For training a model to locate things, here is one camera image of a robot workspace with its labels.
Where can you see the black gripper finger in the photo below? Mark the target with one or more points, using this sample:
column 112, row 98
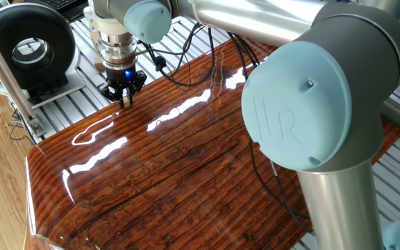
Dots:
column 138, row 90
column 109, row 91

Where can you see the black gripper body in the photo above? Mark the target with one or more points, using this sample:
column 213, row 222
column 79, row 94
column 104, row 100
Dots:
column 124, row 80

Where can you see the small wooden block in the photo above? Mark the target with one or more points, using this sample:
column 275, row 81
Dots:
column 126, row 101

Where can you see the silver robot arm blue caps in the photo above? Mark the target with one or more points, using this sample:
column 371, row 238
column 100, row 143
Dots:
column 339, row 208

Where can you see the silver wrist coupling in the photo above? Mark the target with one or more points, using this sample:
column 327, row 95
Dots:
column 116, row 52

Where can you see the glossy wood-print table mat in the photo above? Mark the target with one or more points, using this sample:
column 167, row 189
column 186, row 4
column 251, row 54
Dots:
column 168, row 173

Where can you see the black keyboard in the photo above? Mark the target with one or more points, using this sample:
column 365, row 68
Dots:
column 61, row 2

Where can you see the aluminium frame post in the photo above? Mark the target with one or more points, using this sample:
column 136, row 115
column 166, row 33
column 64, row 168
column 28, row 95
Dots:
column 5, row 71

